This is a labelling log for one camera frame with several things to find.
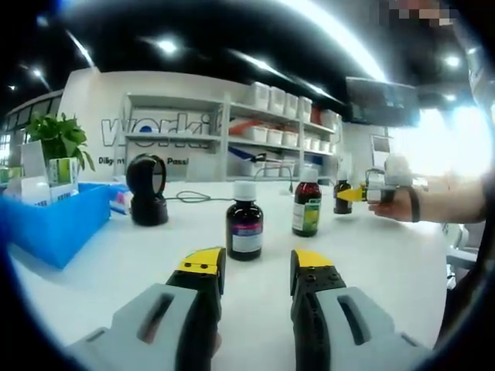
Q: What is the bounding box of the green potted plant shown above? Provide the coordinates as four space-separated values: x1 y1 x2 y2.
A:
25 111 96 173

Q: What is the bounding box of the blue plastic bin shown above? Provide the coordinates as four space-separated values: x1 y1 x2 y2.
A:
0 181 113 270

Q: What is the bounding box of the brown medicine bottle green label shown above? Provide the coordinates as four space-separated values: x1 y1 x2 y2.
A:
292 168 323 238

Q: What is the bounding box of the dark wall monitor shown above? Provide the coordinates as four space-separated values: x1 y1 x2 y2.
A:
345 76 422 127

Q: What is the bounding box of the person's right hand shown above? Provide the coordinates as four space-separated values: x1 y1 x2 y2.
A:
368 187 415 223

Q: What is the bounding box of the grey metal shelf rack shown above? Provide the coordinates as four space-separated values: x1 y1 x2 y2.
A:
121 90 343 182

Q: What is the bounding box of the black wrist strap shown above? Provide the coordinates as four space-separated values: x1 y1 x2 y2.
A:
408 187 422 224

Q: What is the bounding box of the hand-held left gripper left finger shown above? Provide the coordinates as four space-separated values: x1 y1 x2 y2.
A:
65 246 227 371

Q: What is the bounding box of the small standing display screen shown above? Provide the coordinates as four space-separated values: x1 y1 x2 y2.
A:
370 134 391 158

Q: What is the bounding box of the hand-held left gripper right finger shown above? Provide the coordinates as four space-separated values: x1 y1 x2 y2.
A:
290 248 432 371

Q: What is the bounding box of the black barcode scanner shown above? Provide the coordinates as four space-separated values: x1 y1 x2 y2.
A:
125 153 170 227

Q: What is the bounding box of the pink white small box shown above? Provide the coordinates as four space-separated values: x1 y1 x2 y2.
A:
110 184 135 216

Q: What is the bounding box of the green medicine box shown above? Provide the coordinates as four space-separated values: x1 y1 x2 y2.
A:
48 156 78 185
0 165 22 182

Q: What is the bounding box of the white table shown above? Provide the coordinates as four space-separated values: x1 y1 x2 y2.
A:
7 175 453 371

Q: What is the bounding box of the white medicine box blue print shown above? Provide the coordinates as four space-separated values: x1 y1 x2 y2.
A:
49 181 80 202

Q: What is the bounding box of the white chair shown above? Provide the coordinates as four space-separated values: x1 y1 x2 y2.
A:
442 222 480 267

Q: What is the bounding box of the brown medicine bottle purple label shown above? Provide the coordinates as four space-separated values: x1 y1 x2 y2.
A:
226 181 265 261

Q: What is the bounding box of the black scanner cable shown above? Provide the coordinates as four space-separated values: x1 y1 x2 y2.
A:
166 156 297 204

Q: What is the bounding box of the person's dark clothing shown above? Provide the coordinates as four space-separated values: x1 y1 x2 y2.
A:
435 165 495 349

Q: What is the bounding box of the small dark medicine bottle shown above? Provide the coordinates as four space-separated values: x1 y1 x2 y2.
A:
333 172 355 216

